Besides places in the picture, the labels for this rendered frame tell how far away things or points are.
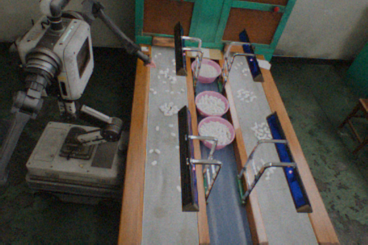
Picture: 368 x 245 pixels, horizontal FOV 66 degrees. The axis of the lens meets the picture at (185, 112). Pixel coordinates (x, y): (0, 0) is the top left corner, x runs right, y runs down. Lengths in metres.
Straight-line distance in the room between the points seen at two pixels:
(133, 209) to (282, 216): 0.87
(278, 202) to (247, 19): 1.61
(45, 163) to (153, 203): 0.89
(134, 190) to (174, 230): 0.32
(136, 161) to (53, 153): 0.71
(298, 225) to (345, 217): 1.24
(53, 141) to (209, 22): 1.63
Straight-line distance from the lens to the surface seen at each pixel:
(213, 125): 2.10
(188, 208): 1.34
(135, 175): 1.76
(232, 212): 1.84
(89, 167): 2.15
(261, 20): 2.77
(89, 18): 1.92
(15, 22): 3.94
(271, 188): 1.94
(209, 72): 2.57
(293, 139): 2.23
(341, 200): 3.17
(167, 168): 1.82
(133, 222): 1.63
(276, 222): 1.84
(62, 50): 1.47
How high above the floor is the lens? 2.28
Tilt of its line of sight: 46 degrees down
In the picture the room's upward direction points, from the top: 12 degrees clockwise
